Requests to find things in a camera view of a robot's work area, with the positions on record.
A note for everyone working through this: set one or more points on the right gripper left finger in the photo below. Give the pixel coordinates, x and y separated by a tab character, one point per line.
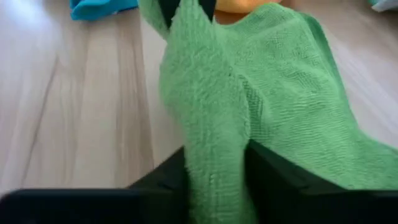
161	199

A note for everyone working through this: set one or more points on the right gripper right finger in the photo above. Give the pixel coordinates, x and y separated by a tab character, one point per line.
295	202

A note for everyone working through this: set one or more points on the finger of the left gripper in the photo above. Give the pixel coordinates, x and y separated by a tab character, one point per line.
209	7
169	9

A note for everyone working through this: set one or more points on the orange microfiber towel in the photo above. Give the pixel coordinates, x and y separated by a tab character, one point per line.
245	4

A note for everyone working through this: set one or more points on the blue microfiber towel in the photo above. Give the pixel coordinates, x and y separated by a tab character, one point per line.
99	9

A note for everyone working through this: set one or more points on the bright green microfiber towel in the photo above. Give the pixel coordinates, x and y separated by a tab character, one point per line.
264	93

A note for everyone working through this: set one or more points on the pale green microfiber towel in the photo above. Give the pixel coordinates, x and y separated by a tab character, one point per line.
385	4

